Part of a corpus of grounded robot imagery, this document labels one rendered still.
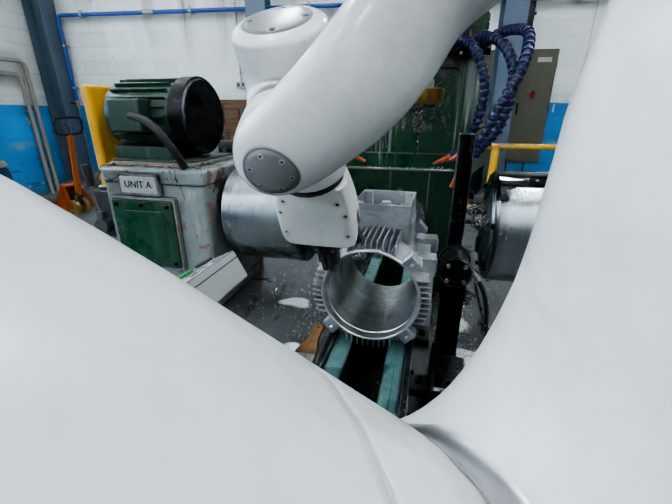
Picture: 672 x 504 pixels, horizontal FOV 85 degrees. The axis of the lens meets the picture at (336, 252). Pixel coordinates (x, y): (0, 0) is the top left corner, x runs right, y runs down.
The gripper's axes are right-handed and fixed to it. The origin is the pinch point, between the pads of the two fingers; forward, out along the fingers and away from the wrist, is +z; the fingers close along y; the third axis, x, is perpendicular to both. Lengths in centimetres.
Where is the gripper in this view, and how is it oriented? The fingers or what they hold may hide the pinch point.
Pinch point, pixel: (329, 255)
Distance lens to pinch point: 55.0
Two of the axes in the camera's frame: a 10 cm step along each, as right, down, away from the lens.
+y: 9.7, 0.9, -2.3
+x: 2.1, -7.7, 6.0
